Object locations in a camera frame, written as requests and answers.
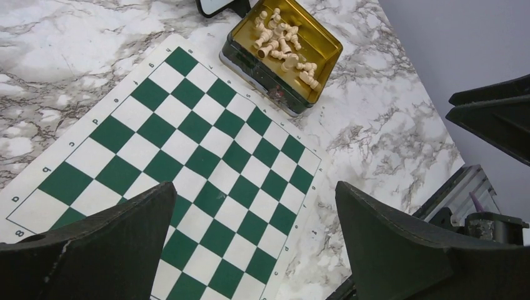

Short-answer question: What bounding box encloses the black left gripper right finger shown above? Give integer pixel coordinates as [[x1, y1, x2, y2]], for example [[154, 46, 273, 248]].
[[335, 181, 529, 299]]

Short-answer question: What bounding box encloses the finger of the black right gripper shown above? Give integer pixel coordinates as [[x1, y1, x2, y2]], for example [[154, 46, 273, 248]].
[[446, 75, 529, 166]]

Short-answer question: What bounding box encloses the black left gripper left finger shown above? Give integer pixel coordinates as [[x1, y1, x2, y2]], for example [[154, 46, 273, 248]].
[[1, 182, 177, 299]]

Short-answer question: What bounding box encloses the green white chess mat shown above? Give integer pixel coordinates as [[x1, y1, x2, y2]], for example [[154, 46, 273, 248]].
[[1, 34, 329, 299]]

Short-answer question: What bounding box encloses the white chess piece in tin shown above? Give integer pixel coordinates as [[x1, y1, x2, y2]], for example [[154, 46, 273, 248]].
[[299, 71, 322, 92]]

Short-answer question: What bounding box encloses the gold tin with white pieces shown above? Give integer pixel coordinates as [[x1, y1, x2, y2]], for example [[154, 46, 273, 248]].
[[219, 1, 343, 117]]

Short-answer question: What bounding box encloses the white chess piece lying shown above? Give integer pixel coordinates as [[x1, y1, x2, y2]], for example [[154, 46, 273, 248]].
[[257, 39, 279, 59]]

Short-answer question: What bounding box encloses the white pawn in tin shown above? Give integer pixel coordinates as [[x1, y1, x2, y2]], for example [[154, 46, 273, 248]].
[[254, 11, 268, 31]]

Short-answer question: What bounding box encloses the small whiteboard with stand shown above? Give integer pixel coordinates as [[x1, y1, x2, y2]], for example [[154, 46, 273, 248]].
[[196, 0, 251, 18]]

